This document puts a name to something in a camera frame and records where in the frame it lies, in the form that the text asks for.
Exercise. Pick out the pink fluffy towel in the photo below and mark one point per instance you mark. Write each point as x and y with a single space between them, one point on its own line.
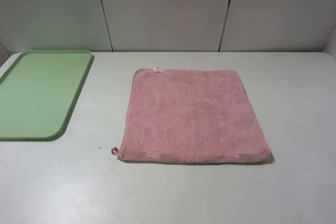
191 117

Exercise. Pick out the white towel care label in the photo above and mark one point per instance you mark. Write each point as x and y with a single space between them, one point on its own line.
158 70

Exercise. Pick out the green plastic tray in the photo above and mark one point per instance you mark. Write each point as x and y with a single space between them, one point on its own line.
39 92

